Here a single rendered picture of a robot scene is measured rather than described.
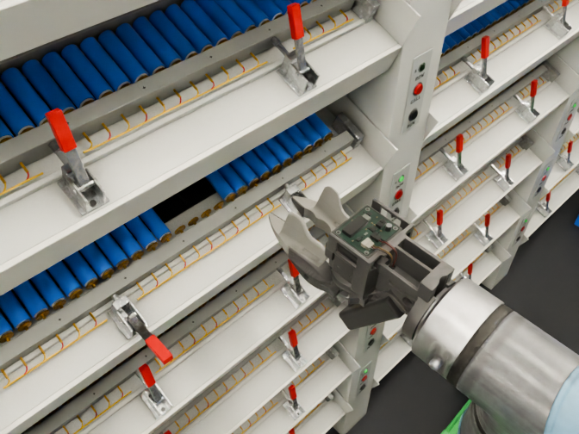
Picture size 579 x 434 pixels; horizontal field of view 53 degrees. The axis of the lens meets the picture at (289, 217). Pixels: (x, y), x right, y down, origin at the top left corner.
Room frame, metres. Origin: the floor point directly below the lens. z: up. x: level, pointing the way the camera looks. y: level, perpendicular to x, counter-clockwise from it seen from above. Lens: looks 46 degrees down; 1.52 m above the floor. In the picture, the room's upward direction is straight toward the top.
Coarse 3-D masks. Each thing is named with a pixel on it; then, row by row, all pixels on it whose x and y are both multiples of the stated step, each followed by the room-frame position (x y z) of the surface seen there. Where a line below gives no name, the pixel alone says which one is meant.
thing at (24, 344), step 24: (336, 144) 0.66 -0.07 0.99; (288, 168) 0.60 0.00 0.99; (312, 168) 0.62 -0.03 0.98; (336, 168) 0.63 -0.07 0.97; (264, 192) 0.56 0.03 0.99; (216, 216) 0.51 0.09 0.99; (240, 216) 0.53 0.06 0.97; (192, 240) 0.47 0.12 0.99; (144, 264) 0.43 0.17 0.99; (96, 288) 0.40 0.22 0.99; (120, 288) 0.40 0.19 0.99; (72, 312) 0.37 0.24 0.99; (24, 336) 0.34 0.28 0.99; (48, 336) 0.34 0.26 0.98; (0, 360) 0.31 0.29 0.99
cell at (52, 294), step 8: (40, 272) 0.41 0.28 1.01; (32, 280) 0.40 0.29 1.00; (40, 280) 0.40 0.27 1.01; (48, 280) 0.40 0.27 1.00; (40, 288) 0.39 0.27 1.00; (48, 288) 0.39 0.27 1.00; (56, 288) 0.39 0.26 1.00; (48, 296) 0.38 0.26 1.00; (56, 296) 0.38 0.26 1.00; (64, 296) 0.39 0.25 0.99; (48, 304) 0.38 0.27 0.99
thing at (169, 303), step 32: (352, 128) 0.68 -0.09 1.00; (352, 160) 0.66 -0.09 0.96; (384, 160) 0.65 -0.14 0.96; (320, 192) 0.59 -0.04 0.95; (352, 192) 0.62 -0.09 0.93; (256, 224) 0.53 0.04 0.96; (192, 256) 0.47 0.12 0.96; (224, 256) 0.48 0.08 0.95; (256, 256) 0.49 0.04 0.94; (160, 288) 0.42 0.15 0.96; (192, 288) 0.43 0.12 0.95; (32, 320) 0.37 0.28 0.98; (96, 320) 0.38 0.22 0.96; (160, 320) 0.39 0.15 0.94; (64, 352) 0.34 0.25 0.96; (96, 352) 0.34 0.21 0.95; (128, 352) 0.36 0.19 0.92; (0, 384) 0.30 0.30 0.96; (32, 384) 0.30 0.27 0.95; (64, 384) 0.30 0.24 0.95; (0, 416) 0.27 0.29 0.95; (32, 416) 0.27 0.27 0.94
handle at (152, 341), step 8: (128, 320) 0.37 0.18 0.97; (136, 320) 0.37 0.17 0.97; (136, 328) 0.36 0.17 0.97; (144, 328) 0.36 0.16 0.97; (144, 336) 0.35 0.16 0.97; (152, 336) 0.35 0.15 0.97; (152, 344) 0.34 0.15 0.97; (160, 344) 0.34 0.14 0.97; (160, 352) 0.33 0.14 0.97; (168, 352) 0.33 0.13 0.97; (160, 360) 0.32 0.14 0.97; (168, 360) 0.32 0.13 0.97
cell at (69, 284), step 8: (56, 264) 0.42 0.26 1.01; (64, 264) 0.42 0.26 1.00; (56, 272) 0.41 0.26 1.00; (64, 272) 0.41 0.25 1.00; (56, 280) 0.41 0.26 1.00; (64, 280) 0.40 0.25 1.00; (72, 280) 0.41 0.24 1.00; (64, 288) 0.40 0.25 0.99; (72, 288) 0.39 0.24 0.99; (80, 288) 0.40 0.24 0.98
